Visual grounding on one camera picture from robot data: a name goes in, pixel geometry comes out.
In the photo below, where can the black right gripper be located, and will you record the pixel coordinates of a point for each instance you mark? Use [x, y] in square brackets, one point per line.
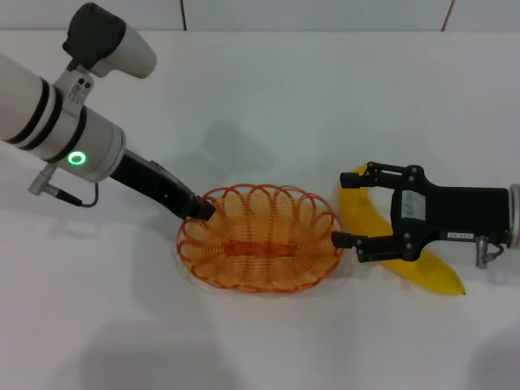
[459, 211]

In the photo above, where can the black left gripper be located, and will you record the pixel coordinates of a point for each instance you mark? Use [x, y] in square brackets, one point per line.
[154, 185]

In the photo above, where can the yellow banana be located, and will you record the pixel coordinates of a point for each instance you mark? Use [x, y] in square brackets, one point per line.
[365, 211]

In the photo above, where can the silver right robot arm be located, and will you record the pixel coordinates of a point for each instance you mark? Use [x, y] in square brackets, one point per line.
[515, 215]

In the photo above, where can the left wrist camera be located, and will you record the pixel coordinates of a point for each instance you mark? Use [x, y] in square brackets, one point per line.
[105, 36]

